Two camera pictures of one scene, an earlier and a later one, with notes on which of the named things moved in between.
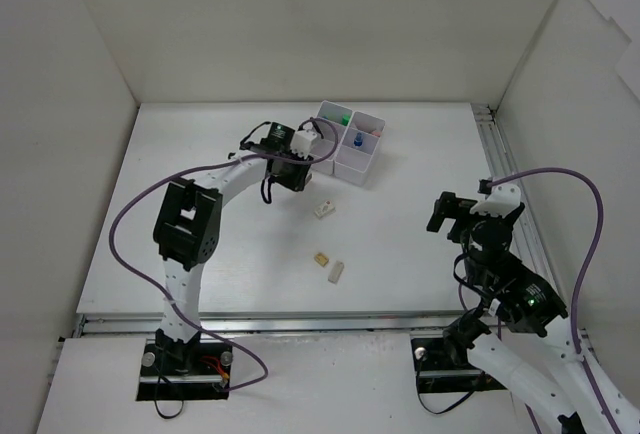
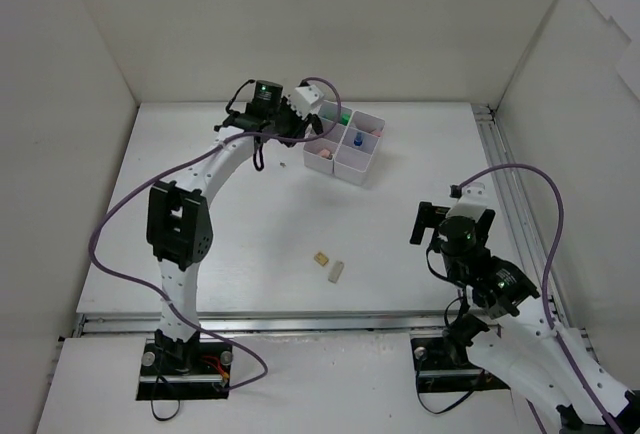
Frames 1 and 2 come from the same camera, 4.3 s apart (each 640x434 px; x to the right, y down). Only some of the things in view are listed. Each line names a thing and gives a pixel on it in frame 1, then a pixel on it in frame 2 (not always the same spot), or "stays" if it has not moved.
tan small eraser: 321,259 stays
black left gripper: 292,177 → 298,124
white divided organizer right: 361,138 stays
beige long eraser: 336,272 stays
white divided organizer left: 332,121 stays
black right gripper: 451,212 → 426,221
